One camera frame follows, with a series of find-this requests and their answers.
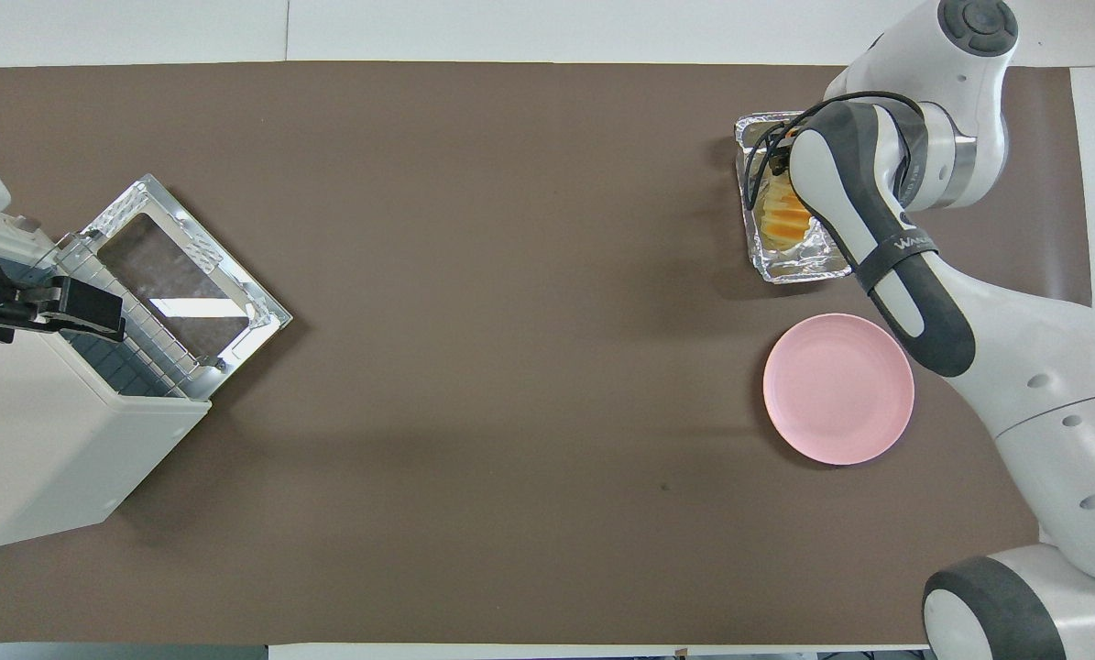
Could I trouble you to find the sliced orange glazed bread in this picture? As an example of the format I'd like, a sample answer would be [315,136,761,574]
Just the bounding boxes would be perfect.
[755,177,815,251]

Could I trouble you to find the aluminium foil tray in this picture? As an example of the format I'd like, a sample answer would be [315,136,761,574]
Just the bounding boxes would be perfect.
[733,111,856,285]

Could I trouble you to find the glass oven door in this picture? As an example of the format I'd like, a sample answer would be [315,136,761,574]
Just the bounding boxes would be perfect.
[78,173,294,402]

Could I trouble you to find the white toaster oven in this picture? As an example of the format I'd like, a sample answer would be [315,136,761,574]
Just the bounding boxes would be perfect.
[0,215,212,550]

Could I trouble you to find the brown table mat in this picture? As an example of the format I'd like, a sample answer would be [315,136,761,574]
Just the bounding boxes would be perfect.
[0,60,1093,645]

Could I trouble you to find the pink round plate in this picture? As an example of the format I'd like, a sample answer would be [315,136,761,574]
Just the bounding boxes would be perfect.
[762,313,916,468]

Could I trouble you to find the metal wire oven rack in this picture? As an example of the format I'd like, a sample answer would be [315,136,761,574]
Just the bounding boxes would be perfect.
[52,243,214,402]

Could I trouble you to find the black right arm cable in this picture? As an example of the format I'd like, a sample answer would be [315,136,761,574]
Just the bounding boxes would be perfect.
[742,90,926,190]

